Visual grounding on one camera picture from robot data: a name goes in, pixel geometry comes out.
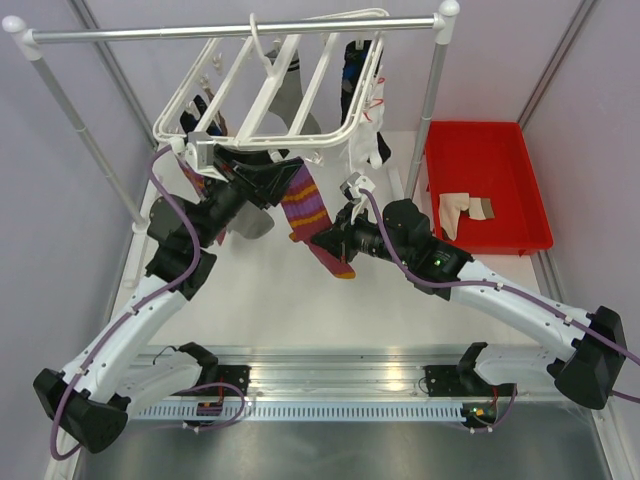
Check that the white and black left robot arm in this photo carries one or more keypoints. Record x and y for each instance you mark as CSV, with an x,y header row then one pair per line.
x,y
92,398

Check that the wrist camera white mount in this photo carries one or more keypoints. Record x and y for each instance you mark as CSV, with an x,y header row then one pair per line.
x,y
199,155
353,189

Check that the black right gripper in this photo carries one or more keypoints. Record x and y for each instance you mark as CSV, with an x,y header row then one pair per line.
x,y
342,231

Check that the brown and beige back sock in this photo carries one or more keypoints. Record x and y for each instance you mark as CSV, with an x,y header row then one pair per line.
x,y
218,126

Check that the white slotted cable duct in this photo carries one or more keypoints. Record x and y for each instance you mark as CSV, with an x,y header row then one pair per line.
x,y
174,410

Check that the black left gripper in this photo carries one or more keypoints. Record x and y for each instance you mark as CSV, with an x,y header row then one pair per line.
x,y
263,182

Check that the black and blue patterned sock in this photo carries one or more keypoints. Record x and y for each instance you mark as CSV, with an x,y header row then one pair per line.
x,y
354,59

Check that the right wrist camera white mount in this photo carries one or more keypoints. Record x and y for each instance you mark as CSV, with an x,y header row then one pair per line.
x,y
353,189

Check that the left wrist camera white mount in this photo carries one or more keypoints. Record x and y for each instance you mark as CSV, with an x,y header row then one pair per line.
x,y
199,155

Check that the purple striped sock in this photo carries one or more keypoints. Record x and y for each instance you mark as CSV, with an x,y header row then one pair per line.
x,y
206,189
307,215

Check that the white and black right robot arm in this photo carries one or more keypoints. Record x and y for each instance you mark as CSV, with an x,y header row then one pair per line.
x,y
580,352

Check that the black sock back left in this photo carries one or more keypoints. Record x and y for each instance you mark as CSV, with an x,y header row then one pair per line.
x,y
192,114

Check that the silver and white clothes rack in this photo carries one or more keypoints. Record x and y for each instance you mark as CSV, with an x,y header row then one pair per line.
x,y
30,42

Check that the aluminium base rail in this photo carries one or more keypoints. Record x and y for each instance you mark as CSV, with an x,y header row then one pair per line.
x,y
308,375

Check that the grey sock with black stripes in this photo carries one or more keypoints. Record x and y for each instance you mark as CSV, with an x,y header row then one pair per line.
x,y
251,222

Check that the grey sock back row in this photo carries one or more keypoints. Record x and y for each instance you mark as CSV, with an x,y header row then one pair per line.
x,y
288,98

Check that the red plastic bin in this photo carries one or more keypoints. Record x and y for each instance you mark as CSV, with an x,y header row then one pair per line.
x,y
488,160

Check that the white plastic clip hanger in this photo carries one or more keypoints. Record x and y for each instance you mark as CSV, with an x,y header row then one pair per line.
x,y
246,137

